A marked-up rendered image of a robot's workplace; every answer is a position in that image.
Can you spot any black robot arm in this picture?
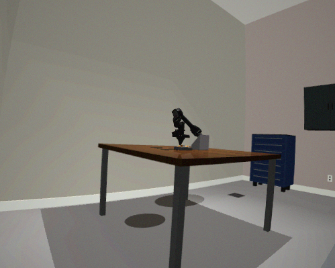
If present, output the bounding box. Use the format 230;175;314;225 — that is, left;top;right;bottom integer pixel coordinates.
172;108;202;137

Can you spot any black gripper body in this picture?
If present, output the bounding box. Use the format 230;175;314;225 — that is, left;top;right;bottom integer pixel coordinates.
172;128;190;138

